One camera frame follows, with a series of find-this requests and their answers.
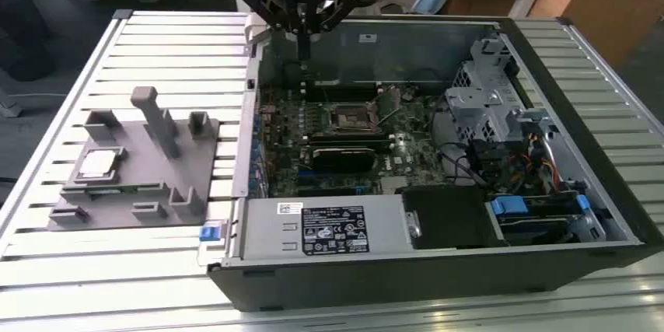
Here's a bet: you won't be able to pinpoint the green motherboard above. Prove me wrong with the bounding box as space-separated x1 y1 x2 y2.
256 85 452 197

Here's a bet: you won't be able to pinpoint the silver chipset heatsink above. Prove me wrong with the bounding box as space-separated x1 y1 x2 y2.
381 176 411 193

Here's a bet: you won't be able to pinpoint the coloured power wires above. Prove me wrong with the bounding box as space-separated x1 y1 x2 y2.
511 132 564 193

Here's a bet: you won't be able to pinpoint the green RAM stick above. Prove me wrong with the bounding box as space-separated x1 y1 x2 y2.
81 186 144 196

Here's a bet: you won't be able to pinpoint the wooden cabinet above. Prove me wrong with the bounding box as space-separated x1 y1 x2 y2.
528 0 664 71

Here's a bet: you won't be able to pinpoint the black PC case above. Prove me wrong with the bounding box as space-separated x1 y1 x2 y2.
196 12 664 313

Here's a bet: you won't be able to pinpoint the CPU socket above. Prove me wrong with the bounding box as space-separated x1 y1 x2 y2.
324 104 377 133

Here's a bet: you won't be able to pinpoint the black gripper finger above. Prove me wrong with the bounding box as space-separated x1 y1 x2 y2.
236 0 307 61
305 0 375 61

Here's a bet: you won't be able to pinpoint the silver CPU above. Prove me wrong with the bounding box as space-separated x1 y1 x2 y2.
77 150 124 176

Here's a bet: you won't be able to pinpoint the metal locking lever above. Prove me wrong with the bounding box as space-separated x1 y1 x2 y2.
380 104 403 124

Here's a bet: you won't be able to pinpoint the metal socket cover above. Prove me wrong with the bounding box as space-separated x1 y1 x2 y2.
368 86 401 123

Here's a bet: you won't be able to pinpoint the blue case latch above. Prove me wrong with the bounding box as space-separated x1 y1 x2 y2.
199 222 229 242

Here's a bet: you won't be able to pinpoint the metal drive cage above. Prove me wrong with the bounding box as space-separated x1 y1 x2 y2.
443 38 559 145

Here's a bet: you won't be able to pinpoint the grey parts rack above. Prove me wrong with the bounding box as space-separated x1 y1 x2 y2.
45 86 223 231

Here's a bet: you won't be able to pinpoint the grey power supply unit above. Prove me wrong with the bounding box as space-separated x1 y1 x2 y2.
241 194 416 261

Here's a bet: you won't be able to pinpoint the blue disk carrier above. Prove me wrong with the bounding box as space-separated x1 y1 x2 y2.
489 191 592 217

